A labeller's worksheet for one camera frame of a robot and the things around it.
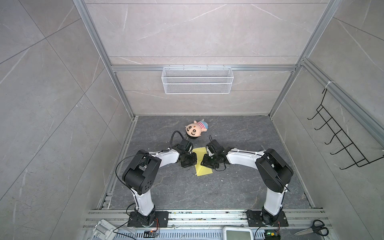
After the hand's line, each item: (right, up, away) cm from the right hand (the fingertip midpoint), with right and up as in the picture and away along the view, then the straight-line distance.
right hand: (202, 163), depth 93 cm
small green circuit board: (+32, -29, -23) cm, 48 cm away
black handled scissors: (+56, -26, -21) cm, 65 cm away
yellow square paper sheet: (-1, -3, -2) cm, 4 cm away
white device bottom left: (-47, -26, -24) cm, 59 cm away
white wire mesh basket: (-3, +56, +8) cm, 56 cm away
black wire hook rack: (+63, +10, -33) cm, 71 cm away
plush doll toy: (-5, +21, +8) cm, 23 cm away
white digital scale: (+15, -25, -26) cm, 39 cm away
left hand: (-3, +2, +1) cm, 4 cm away
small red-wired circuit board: (-26, -28, -23) cm, 45 cm away
